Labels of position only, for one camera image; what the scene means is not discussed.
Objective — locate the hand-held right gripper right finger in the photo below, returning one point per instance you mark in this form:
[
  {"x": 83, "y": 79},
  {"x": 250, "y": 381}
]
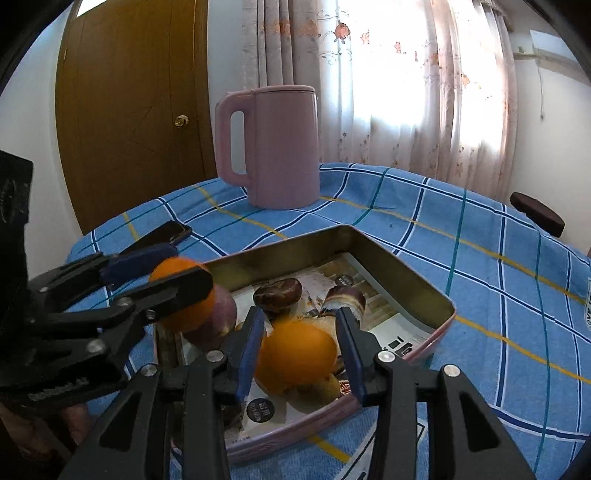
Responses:
[{"x": 354, "y": 362}]

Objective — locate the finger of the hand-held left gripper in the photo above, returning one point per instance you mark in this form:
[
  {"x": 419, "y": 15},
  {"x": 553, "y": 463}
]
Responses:
[
  {"x": 184, "y": 288},
  {"x": 138, "y": 263}
]

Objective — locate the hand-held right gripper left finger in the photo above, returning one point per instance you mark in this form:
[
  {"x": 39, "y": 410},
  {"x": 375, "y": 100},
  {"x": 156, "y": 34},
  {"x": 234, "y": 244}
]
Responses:
[{"x": 249, "y": 357}]

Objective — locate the orange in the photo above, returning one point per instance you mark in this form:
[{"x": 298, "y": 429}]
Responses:
[
  {"x": 201, "y": 316},
  {"x": 298, "y": 355}
]

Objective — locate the pink-rimmed metal tin tray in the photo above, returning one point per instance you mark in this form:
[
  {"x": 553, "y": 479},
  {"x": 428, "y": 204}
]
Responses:
[{"x": 369, "y": 258}]

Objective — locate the person's left hand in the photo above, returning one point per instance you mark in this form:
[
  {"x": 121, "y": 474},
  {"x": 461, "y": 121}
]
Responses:
[{"x": 46, "y": 429}]

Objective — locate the black smartphone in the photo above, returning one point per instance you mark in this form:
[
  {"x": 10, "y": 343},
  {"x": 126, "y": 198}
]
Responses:
[{"x": 159, "y": 235}]

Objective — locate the yellow-green fruit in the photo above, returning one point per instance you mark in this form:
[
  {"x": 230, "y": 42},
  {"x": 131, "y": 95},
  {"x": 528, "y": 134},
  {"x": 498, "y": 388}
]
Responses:
[{"x": 323, "y": 390}]

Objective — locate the purple round fruit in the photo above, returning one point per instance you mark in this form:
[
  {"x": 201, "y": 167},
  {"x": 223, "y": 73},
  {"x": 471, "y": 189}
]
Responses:
[{"x": 224, "y": 318}]

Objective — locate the printed paper tray liner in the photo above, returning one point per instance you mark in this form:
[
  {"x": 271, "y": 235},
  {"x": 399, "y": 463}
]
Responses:
[{"x": 392, "y": 323}]

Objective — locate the brown chestnut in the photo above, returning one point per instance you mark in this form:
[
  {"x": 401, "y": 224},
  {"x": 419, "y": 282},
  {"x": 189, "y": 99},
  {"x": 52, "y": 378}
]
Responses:
[{"x": 277, "y": 297}]

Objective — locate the brown wooden door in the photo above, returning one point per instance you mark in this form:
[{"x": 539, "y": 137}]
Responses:
[{"x": 134, "y": 129}]

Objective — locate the brass door knob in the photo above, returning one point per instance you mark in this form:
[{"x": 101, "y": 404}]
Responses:
[{"x": 181, "y": 121}]

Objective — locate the blue plaid tablecloth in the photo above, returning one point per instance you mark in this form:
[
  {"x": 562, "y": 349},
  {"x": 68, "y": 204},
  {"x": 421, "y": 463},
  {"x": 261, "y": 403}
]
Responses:
[{"x": 485, "y": 286}]

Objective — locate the pink electric kettle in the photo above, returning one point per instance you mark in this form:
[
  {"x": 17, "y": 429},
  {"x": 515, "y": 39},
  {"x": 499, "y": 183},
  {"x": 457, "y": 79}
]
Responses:
[{"x": 281, "y": 147}]

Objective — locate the dark round stool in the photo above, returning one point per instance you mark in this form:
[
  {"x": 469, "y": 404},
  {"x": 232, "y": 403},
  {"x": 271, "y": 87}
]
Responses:
[{"x": 538, "y": 213}]

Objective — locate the door transom window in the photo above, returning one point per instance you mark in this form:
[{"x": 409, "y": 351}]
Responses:
[{"x": 104, "y": 5}]

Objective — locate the floral sheer curtain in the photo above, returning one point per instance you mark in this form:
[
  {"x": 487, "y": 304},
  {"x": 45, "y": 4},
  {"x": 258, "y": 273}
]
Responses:
[{"x": 392, "y": 83}]

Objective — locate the white wall air conditioner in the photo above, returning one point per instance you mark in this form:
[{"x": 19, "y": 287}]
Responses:
[{"x": 549, "y": 46}]

